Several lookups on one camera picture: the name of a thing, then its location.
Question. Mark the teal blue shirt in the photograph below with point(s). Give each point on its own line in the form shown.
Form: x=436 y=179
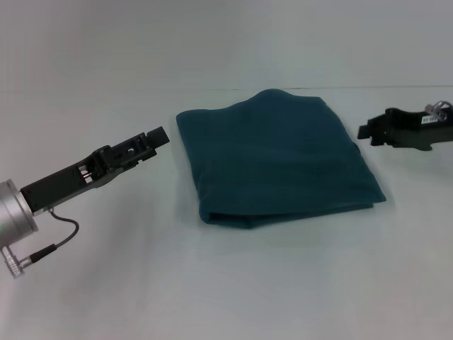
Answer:
x=276 y=159

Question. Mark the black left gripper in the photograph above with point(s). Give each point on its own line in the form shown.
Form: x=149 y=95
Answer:
x=60 y=186

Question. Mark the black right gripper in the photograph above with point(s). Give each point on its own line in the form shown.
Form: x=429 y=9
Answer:
x=417 y=131

